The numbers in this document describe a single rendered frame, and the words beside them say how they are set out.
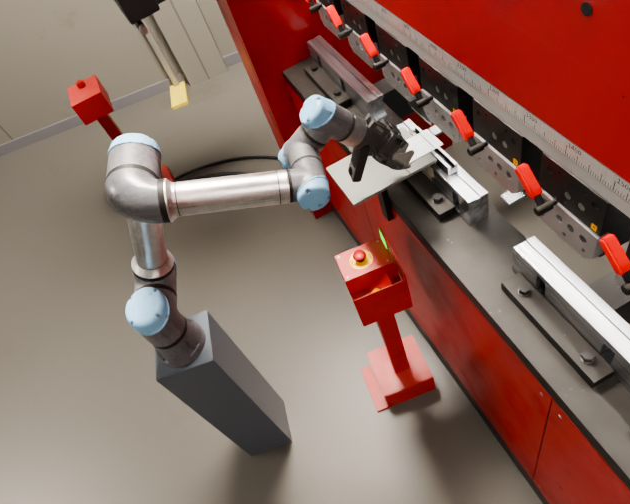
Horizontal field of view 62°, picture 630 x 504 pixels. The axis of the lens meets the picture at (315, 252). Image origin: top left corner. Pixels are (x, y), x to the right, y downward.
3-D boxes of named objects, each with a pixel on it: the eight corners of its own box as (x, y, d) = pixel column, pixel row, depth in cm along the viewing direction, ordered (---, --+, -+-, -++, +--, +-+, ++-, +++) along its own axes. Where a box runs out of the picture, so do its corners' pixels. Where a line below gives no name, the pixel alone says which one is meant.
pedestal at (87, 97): (139, 196, 329) (55, 87, 265) (175, 177, 331) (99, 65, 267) (146, 215, 316) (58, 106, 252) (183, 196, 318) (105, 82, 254)
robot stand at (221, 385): (250, 456, 211) (155, 380, 151) (244, 414, 222) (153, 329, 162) (292, 441, 210) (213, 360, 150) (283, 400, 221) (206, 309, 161)
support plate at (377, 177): (326, 170, 153) (325, 168, 152) (403, 128, 154) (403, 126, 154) (354, 207, 141) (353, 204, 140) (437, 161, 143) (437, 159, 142)
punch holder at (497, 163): (473, 159, 115) (470, 98, 103) (505, 141, 116) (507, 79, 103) (517, 199, 106) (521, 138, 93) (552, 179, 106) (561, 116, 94)
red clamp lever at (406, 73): (398, 70, 117) (419, 108, 118) (414, 61, 118) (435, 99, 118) (397, 73, 119) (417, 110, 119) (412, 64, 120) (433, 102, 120)
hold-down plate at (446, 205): (386, 163, 164) (385, 156, 162) (401, 155, 165) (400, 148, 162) (440, 222, 145) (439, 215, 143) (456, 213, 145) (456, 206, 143)
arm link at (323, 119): (292, 112, 121) (315, 84, 117) (327, 129, 128) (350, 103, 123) (300, 134, 117) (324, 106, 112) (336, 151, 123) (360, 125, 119)
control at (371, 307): (342, 277, 169) (329, 244, 155) (388, 258, 169) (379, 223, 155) (363, 327, 157) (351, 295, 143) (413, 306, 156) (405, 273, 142)
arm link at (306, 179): (93, 207, 104) (334, 178, 110) (97, 170, 111) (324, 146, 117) (110, 245, 113) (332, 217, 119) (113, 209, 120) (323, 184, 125)
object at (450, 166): (409, 138, 154) (408, 130, 152) (418, 133, 155) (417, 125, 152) (448, 176, 142) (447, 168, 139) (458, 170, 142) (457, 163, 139)
